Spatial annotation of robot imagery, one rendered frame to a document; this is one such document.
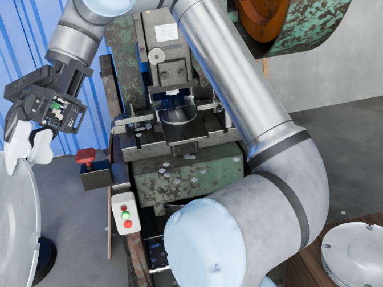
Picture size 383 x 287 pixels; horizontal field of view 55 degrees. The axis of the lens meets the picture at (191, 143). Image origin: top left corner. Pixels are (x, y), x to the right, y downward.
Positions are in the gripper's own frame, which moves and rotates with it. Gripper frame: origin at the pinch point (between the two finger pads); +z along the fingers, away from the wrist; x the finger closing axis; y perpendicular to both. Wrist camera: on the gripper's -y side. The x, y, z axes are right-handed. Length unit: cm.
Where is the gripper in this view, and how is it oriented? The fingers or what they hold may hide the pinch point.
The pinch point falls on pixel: (14, 167)
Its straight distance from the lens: 68.1
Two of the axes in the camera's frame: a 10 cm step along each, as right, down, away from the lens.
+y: 7.9, 2.4, -5.6
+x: 5.0, 2.8, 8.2
